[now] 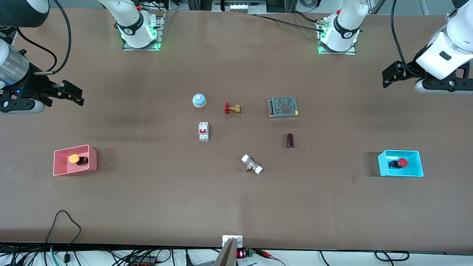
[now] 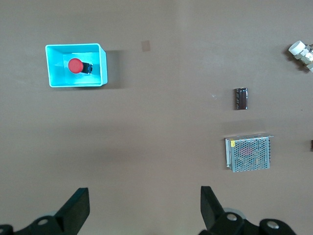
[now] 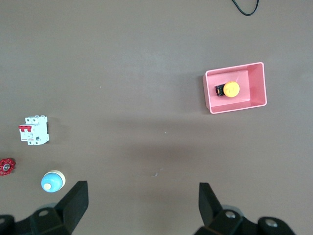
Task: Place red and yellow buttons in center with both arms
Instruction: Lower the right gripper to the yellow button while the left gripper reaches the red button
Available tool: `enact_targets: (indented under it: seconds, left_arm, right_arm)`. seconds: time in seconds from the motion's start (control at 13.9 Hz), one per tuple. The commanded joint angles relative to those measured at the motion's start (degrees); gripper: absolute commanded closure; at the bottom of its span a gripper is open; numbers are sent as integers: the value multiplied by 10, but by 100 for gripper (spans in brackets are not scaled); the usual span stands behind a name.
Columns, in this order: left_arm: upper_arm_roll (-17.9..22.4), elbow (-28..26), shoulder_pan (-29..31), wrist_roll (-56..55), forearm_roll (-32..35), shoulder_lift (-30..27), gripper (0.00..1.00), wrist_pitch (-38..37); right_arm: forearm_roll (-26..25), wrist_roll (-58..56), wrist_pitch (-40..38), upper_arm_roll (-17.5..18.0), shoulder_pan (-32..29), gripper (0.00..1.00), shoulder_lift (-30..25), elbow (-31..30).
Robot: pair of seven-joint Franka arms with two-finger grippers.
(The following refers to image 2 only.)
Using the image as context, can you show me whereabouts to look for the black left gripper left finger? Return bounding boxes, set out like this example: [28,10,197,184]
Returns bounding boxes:
[14,188,90,235]

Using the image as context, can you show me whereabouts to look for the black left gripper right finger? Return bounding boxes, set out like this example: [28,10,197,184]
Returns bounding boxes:
[199,186,260,235]

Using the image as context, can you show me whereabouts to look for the red push button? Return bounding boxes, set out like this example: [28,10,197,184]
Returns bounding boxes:
[67,57,93,75]

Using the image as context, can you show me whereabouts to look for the metal mesh power supply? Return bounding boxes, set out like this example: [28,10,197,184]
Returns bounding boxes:
[224,133,274,173]

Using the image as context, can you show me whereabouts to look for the dark brown cylindrical capacitor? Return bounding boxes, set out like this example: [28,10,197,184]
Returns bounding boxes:
[233,87,249,111]

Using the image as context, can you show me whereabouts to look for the cyan plastic bin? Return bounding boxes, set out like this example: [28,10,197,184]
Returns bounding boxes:
[45,43,108,88]

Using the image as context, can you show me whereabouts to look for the metal fitting with white caps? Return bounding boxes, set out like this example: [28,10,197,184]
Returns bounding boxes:
[287,41,313,73]

